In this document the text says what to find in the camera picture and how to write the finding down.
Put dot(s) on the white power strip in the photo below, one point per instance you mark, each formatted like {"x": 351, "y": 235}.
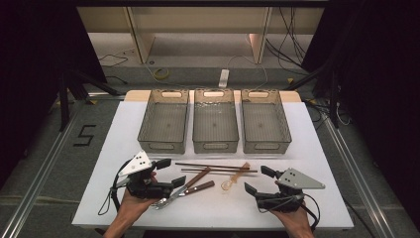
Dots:
{"x": 224, "y": 78}

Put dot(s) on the person's right hand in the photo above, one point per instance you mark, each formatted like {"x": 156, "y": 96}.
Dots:
{"x": 295, "y": 223}

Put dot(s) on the black curtain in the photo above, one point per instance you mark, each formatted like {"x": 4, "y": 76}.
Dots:
{"x": 379, "y": 82}
{"x": 29, "y": 66}

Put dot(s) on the metal floor rail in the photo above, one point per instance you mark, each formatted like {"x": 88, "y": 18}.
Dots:
{"x": 358, "y": 172}
{"x": 36, "y": 185}

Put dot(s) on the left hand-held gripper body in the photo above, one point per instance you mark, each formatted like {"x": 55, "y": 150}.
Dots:
{"x": 138, "y": 165}

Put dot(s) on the person's left hand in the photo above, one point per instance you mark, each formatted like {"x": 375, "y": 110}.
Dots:
{"x": 135, "y": 208}

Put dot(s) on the yellow floor tape piece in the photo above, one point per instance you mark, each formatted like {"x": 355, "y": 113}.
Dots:
{"x": 290, "y": 80}
{"x": 93, "y": 101}

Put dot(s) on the beige wooden shelf unit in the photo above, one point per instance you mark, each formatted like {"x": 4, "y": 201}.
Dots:
{"x": 142, "y": 39}

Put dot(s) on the black metal stand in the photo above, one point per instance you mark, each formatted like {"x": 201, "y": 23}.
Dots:
{"x": 308, "y": 76}
{"x": 62, "y": 99}

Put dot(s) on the translucent amber plastic spoon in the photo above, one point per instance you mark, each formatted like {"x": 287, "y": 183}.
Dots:
{"x": 238, "y": 174}

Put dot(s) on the grey translucent plastic basket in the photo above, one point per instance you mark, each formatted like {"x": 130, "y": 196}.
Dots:
{"x": 267, "y": 147}
{"x": 163, "y": 147}
{"x": 214, "y": 146}

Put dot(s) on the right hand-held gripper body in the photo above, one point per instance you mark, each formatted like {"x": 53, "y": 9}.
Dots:
{"x": 297, "y": 181}

